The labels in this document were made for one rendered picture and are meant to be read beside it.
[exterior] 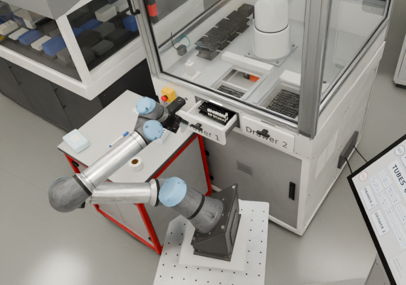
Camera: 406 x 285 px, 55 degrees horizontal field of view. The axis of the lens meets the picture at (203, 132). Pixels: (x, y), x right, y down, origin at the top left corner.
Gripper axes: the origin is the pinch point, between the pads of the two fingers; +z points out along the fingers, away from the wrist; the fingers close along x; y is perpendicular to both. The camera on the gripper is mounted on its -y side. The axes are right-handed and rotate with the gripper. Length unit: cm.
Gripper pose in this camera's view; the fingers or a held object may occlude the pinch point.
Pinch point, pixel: (185, 122)
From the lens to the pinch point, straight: 188.5
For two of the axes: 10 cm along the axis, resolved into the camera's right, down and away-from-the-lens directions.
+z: 4.4, 2.4, 8.7
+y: -4.3, 9.0, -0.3
